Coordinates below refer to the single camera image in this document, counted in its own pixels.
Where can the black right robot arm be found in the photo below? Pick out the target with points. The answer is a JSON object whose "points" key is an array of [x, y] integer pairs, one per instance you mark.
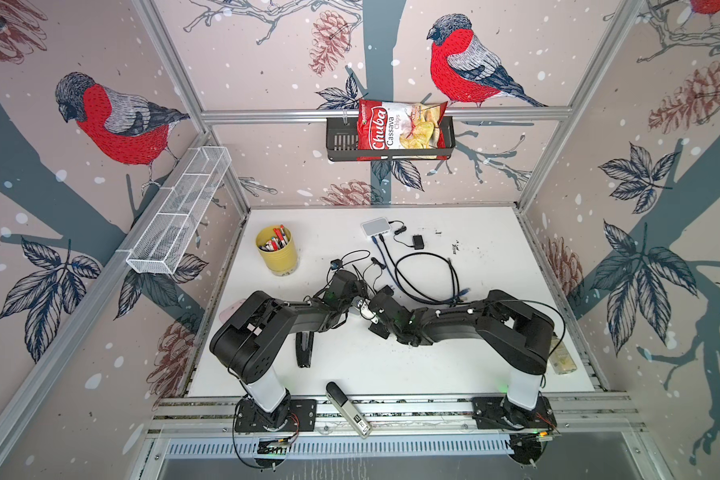
{"points": [[520, 334]]}

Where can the black grey remote device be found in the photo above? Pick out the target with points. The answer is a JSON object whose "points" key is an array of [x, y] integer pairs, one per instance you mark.
{"points": [[347, 409]]}

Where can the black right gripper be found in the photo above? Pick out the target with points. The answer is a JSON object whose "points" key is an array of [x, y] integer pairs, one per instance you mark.
{"points": [[376, 331]]}

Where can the red cassava chips bag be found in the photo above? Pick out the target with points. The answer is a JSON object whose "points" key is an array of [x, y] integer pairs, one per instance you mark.
{"points": [[419, 122]]}

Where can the black wall basket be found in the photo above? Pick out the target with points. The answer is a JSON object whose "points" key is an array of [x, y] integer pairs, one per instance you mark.
{"points": [[344, 142]]}

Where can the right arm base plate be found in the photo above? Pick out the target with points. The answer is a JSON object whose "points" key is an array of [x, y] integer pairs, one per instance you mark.
{"points": [[497, 412]]}

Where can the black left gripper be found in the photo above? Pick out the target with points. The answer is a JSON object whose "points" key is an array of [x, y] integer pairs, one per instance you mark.
{"points": [[361, 289]]}

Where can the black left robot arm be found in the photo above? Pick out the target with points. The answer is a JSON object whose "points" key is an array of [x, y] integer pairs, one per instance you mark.
{"points": [[250, 339]]}

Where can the yellow cup with pens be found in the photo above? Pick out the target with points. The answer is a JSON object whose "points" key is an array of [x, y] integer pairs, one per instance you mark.
{"points": [[276, 246]]}

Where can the white wire mesh shelf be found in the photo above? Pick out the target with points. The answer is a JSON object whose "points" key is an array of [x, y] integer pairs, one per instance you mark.
{"points": [[169, 233]]}

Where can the black stapler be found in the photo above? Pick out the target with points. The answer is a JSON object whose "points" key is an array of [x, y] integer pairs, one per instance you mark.
{"points": [[304, 343]]}

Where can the white network switch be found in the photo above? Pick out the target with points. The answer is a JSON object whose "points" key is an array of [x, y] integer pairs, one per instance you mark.
{"points": [[377, 226]]}

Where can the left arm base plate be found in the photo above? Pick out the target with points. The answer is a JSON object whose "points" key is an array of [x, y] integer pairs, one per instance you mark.
{"points": [[290, 415]]}

